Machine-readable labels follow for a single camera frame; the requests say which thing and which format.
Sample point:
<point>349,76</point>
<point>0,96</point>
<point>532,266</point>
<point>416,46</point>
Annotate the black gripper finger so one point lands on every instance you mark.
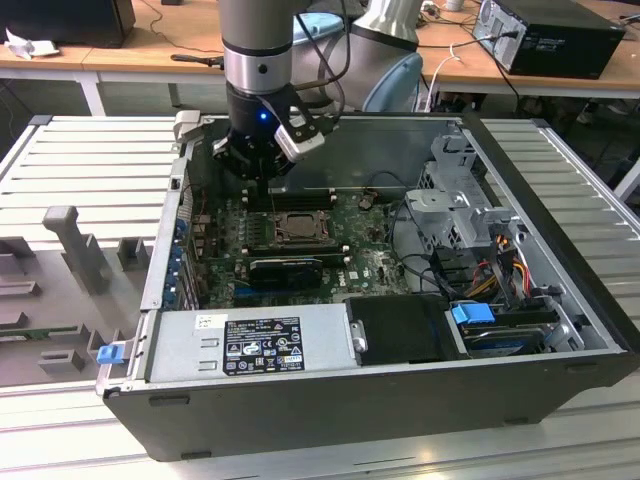
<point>254,195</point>
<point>265,195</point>

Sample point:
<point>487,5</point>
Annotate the thin metal locking lever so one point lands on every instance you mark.
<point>272,202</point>

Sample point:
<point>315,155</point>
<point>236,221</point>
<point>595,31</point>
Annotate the silver-topped CPU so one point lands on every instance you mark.
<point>303,227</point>

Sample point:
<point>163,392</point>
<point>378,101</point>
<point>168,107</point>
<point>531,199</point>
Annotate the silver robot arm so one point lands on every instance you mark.
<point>255,40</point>

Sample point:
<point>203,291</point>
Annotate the black RAM slot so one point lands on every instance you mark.
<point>336,261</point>
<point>300,255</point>
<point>305,197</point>
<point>300,247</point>
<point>300,251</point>
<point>305,192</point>
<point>305,202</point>
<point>305,207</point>

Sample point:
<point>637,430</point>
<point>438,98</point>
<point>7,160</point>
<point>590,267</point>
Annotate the CPU socket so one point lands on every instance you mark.
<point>330,241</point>

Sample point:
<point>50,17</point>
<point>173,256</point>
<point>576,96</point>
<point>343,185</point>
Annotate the black hand tool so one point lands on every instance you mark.
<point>200,59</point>

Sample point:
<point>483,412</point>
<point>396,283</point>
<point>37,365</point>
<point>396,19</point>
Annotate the low-profile graphics card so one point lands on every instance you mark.
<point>285,275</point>

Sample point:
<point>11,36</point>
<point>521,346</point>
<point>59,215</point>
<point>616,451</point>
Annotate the coin cell battery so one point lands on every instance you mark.
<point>366,201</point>

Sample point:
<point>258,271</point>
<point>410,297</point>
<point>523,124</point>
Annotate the wooden desk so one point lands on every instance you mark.
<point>467,75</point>
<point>150,45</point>

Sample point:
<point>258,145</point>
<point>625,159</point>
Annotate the green motherboard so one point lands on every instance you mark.
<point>370,270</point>

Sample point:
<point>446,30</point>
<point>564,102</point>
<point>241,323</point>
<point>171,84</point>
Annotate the silver power supply unit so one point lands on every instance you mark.
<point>170,345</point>

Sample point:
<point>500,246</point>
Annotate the silver metal drive cage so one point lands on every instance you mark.
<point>440,205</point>

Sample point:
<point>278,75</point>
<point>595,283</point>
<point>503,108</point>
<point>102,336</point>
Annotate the black monitor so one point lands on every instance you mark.
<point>65,22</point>

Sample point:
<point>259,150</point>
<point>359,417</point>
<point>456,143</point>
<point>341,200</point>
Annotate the blue plastic latch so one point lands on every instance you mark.
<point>110,354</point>

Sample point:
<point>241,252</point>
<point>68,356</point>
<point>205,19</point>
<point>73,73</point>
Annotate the white crumpled paper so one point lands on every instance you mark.
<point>30,47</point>

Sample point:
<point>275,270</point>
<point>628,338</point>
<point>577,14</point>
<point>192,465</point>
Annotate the grey parts rack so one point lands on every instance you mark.
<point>50,305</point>

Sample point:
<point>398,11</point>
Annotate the black PC case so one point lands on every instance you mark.
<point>325,425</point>

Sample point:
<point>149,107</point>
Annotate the hard disk blue carrier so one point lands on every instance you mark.
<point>470,320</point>

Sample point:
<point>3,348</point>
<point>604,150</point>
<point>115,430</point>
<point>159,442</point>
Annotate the white cup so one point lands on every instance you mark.
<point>455,4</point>

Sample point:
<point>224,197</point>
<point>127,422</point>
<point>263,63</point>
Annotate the green RAM stick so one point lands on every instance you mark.
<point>35,334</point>

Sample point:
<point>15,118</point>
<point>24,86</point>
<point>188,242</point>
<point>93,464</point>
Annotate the black desktop PC tower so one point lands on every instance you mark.
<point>565,45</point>

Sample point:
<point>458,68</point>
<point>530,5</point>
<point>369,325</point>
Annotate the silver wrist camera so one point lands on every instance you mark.
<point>300,145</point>

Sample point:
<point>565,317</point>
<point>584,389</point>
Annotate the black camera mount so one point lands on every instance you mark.
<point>305,110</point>

